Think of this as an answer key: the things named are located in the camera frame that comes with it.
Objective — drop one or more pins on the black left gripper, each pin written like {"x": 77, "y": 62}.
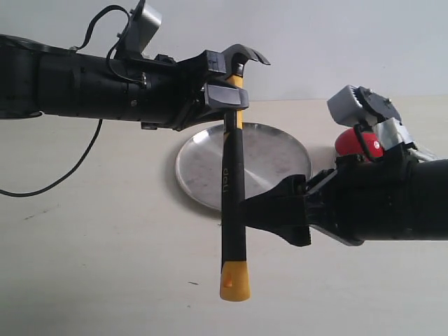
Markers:
{"x": 176, "y": 99}

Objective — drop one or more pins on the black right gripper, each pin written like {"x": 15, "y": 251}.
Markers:
{"x": 354, "y": 202}

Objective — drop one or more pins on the black yellow claw hammer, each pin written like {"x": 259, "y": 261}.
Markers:
{"x": 234, "y": 272}

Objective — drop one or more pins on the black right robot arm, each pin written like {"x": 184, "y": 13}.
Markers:
{"x": 425, "y": 201}

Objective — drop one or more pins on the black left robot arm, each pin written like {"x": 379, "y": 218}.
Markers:
{"x": 38, "y": 78}

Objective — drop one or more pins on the red dome push button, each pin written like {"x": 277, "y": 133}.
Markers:
{"x": 347, "y": 144}

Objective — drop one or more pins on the round steel plate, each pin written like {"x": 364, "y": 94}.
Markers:
{"x": 270, "y": 155}

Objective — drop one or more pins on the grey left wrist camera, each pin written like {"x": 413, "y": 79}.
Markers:
{"x": 144, "y": 24}

